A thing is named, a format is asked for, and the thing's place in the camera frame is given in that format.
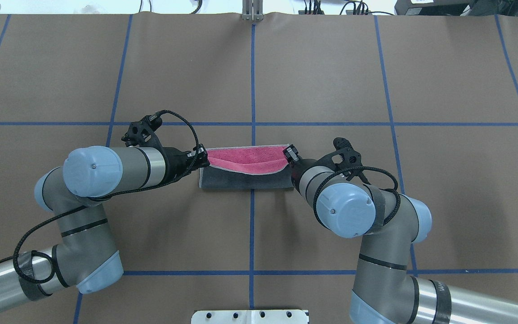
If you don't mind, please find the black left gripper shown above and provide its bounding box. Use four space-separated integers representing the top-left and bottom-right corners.
165 144 209 183

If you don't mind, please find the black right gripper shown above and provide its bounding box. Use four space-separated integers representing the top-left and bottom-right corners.
283 144 315 186

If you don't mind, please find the pink towel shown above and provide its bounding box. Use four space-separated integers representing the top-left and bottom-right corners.
199 144 293 189

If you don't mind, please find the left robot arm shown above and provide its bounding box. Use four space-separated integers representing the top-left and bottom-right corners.
0 144 209 313

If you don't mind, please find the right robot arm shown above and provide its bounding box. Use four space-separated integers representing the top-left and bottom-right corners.
282 138 518 324

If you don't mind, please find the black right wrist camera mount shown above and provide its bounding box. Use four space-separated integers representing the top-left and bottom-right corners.
314 137 362 181

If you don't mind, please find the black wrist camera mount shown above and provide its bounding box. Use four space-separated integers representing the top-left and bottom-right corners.
121 114 163 150
314 137 362 181

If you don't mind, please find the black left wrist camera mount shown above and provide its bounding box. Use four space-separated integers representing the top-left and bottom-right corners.
121 114 163 150

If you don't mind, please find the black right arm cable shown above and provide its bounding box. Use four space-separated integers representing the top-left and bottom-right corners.
313 166 400 228

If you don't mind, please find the aluminium frame post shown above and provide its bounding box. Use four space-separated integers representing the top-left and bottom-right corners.
241 0 264 23

